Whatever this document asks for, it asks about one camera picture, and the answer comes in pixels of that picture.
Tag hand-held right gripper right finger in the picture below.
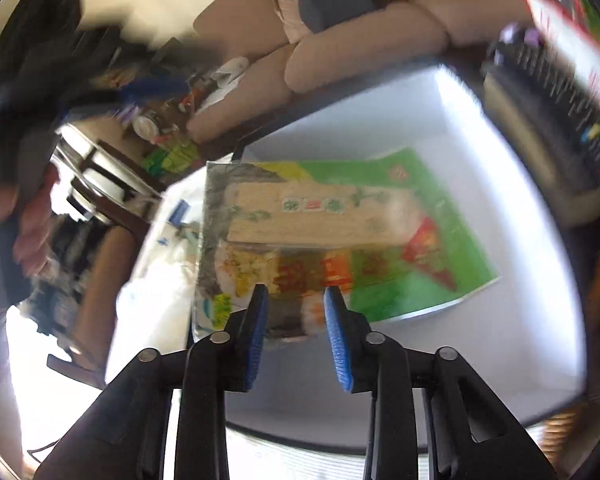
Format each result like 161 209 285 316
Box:
322 286 571 480

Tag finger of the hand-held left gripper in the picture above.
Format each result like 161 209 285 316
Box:
115 77 186 108

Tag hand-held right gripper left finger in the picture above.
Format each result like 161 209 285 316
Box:
32 284 270 480

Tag black box with white interior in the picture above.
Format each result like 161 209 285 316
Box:
195 57 591 453

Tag green food packet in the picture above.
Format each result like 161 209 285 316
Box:
192 147 503 343

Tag person's left hand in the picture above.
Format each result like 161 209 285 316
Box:
11 164 65 282

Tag white round container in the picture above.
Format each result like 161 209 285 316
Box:
132 111 163 140

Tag green box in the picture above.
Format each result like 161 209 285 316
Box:
142 142 203 177

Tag white cloth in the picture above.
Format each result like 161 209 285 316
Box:
214 57 252 87

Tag dark wooden chair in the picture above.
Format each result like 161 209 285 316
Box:
45 135 166 391

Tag dark clothes pile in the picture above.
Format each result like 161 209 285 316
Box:
30 220 98 343

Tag blue-grey cushion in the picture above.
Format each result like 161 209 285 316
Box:
299 0 378 33

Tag beige sofa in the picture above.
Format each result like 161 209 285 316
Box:
185 0 531 146

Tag black remote control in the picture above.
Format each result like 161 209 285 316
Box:
485 35 600 196

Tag purple small object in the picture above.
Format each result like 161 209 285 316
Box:
499 24 542 57

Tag red snack packet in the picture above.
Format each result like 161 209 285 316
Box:
515 0 600 111

